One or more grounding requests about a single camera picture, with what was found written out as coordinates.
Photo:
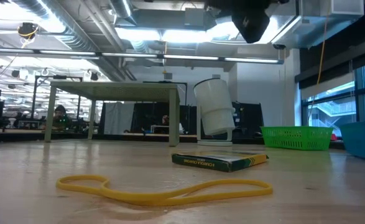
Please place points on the white hanging cloth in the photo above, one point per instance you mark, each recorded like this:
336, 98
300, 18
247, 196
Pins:
117, 118

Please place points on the black partition panel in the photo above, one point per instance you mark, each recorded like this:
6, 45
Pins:
145, 115

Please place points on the rectangular metal air duct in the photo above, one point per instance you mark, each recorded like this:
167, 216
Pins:
325, 28

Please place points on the black window frame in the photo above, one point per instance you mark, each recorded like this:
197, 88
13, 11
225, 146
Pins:
357, 93

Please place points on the pale green perforated shelf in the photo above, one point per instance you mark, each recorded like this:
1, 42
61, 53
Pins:
113, 91

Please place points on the yellow green crayon box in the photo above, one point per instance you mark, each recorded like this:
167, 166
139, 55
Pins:
219, 163

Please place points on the grey ceiling box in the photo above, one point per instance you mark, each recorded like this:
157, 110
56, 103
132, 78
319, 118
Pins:
196, 17

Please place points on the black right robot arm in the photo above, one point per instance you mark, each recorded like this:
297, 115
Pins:
250, 25

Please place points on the person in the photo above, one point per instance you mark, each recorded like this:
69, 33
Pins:
60, 112
165, 119

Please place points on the blue plastic basket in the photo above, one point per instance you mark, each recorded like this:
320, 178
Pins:
362, 140

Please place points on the yellow rubber band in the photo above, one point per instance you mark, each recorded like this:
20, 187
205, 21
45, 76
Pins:
157, 199

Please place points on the white tilted pen cup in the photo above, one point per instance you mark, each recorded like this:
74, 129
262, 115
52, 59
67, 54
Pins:
214, 109

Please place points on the green plastic basket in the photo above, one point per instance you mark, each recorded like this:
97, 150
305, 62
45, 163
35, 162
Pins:
294, 138

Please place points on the long ceiling light bar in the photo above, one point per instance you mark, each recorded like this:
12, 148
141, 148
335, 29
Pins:
185, 57

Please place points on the ribbed silver air duct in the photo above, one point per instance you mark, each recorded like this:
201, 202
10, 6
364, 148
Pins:
121, 7

